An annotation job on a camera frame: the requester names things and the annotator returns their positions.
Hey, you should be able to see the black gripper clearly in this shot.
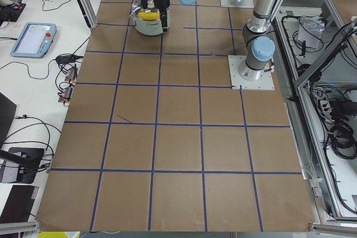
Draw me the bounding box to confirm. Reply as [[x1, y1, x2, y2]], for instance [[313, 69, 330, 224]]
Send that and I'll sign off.
[[141, 0, 171, 32]]

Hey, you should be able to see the yellow corn cob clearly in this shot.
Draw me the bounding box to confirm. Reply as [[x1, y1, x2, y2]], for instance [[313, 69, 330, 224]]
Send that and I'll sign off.
[[138, 11, 160, 21]]

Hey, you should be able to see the glass pot lid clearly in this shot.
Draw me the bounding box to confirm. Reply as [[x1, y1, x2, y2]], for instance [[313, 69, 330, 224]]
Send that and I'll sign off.
[[131, 0, 160, 19]]

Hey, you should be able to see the pale green cooking pot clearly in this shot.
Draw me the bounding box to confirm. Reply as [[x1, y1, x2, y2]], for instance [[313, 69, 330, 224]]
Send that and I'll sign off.
[[130, 15, 163, 36]]

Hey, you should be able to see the near teach pendant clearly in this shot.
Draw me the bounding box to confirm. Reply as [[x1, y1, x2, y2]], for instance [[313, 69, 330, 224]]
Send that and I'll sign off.
[[10, 22, 57, 59]]

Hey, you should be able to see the white paper bag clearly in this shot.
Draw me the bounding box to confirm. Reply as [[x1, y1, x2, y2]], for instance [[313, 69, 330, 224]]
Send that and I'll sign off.
[[297, 16, 325, 50]]

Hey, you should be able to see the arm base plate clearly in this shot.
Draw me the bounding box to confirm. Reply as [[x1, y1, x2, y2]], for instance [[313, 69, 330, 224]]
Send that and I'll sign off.
[[220, 0, 254, 8], [228, 55, 275, 91]]

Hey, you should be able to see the black cable bundle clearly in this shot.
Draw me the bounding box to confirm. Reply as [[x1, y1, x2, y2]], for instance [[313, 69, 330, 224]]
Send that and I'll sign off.
[[325, 122, 357, 161]]

